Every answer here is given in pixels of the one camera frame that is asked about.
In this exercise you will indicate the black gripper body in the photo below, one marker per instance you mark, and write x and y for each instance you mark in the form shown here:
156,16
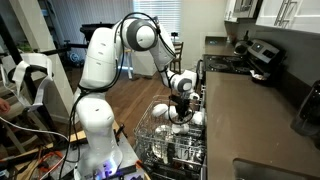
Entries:
181,105

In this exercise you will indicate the white ceramic mug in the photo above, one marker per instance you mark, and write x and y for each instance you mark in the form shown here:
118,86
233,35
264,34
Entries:
180,129

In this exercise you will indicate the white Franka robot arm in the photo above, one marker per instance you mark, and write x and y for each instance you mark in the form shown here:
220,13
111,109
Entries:
100,66

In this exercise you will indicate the metal robot base platform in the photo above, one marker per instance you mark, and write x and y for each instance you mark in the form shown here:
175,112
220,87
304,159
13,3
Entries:
130,156

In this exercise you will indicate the white plates in dishwasher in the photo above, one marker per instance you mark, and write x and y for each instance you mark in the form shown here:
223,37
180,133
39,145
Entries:
159,110

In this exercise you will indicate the dishwasher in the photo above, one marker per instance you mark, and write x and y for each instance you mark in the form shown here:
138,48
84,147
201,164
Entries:
156,176

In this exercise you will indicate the person's hand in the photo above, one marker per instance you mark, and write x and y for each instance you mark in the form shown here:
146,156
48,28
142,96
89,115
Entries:
3,106

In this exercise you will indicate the wooden chair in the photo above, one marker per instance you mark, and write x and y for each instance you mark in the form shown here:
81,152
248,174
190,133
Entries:
176,56

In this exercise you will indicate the white drawer unit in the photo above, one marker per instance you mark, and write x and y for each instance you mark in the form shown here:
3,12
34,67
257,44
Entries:
141,65

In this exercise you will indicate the black kitchen stove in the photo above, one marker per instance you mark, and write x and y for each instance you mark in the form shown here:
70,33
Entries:
230,65

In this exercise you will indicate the wooden desk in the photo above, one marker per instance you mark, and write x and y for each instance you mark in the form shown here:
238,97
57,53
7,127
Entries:
127,50

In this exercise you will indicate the dark dish with scraps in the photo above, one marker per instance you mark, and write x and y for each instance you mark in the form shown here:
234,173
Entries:
259,77

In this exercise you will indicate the window blinds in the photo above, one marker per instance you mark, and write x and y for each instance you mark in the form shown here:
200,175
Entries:
156,13

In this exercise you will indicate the dark bottle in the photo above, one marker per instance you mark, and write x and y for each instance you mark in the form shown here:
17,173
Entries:
246,35

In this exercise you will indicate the kitchen sink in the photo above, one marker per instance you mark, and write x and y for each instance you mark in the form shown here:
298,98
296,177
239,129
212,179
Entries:
266,171

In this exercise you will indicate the wooden board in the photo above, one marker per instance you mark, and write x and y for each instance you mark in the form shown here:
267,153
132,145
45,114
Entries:
76,135

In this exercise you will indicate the black desktop machine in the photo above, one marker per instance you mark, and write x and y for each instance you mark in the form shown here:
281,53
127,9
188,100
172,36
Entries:
96,30

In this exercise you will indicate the steel microwave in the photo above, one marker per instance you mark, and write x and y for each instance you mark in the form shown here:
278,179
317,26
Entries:
245,6

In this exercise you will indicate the dark glass pitcher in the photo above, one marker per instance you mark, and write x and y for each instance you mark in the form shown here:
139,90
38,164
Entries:
310,110

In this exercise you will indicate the white slanted beam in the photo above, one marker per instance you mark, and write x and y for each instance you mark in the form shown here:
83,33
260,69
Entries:
40,50

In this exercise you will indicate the black camera on tripod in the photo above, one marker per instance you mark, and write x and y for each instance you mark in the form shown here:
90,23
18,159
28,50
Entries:
174,35

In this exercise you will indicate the narrow white wall cabinet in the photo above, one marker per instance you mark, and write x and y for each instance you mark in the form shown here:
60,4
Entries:
230,10

